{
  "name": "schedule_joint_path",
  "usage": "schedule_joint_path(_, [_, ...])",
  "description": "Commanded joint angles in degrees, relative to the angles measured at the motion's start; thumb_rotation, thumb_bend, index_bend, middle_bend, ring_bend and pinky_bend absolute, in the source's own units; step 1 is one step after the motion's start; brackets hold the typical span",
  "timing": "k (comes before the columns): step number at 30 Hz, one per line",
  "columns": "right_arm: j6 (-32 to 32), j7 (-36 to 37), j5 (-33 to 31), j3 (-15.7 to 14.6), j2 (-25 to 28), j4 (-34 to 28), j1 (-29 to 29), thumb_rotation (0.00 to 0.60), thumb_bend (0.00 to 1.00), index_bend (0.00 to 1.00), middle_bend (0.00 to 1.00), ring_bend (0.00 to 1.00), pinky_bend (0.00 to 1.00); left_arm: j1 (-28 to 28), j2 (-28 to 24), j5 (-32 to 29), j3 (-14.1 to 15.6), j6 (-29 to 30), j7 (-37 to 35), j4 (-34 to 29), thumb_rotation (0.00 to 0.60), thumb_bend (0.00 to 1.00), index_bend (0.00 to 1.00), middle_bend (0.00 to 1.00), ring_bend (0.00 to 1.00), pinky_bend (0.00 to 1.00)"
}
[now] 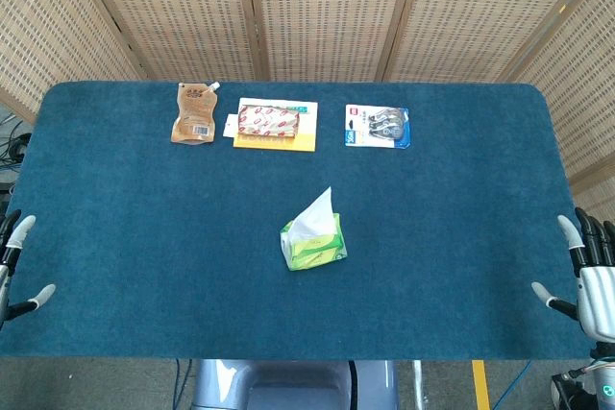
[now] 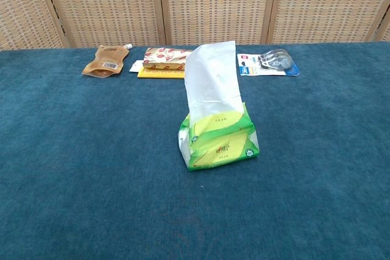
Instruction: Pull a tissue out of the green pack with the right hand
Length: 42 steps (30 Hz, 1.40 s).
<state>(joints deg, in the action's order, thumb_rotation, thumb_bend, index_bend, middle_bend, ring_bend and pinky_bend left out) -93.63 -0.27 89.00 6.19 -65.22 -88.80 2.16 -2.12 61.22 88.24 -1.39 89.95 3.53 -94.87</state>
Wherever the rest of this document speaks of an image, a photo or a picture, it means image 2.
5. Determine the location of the white tissue sheet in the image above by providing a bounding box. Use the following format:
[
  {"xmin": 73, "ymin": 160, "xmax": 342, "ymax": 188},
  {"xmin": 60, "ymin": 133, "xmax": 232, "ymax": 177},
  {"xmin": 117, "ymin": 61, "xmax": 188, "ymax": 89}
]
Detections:
[{"xmin": 183, "ymin": 40, "xmax": 244, "ymax": 122}]

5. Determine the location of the green yellow tissue pack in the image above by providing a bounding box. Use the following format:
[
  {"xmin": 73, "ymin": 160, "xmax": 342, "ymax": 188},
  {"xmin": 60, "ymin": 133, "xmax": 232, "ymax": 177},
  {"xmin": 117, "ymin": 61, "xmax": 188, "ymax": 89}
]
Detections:
[{"xmin": 177, "ymin": 102, "xmax": 261, "ymax": 172}]

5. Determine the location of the yellow flat box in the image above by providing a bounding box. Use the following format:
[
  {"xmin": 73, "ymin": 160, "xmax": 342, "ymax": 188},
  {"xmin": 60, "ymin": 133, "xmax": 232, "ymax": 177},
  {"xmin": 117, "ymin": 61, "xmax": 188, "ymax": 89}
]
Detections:
[{"xmin": 136, "ymin": 67, "xmax": 186, "ymax": 79}]

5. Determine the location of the red patterned paper bag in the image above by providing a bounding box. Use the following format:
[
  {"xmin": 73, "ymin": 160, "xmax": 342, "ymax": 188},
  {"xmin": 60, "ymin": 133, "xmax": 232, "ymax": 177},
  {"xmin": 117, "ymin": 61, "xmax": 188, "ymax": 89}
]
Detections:
[{"xmin": 142, "ymin": 46, "xmax": 195, "ymax": 71}]

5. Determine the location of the correction tape blister pack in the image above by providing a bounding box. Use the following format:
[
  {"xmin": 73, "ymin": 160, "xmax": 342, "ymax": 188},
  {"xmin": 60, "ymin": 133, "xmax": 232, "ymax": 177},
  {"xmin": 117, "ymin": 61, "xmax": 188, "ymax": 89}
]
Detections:
[{"xmin": 236, "ymin": 49, "xmax": 300, "ymax": 77}]

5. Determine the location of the brown spouted pouch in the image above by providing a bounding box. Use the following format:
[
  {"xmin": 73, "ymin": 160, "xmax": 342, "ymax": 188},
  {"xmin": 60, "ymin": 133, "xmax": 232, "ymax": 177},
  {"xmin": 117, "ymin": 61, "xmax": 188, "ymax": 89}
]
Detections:
[{"xmin": 82, "ymin": 43, "xmax": 133, "ymax": 78}]

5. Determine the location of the woven folding screen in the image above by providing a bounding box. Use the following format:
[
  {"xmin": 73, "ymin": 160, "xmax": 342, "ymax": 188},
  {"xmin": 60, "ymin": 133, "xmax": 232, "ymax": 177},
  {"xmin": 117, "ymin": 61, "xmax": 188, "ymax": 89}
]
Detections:
[{"xmin": 0, "ymin": 0, "xmax": 390, "ymax": 51}]

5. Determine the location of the blue table cloth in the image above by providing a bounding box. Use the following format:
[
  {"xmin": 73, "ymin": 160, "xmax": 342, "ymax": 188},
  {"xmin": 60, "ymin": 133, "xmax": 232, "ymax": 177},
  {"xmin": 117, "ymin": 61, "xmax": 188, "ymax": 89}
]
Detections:
[{"xmin": 0, "ymin": 41, "xmax": 390, "ymax": 260}]

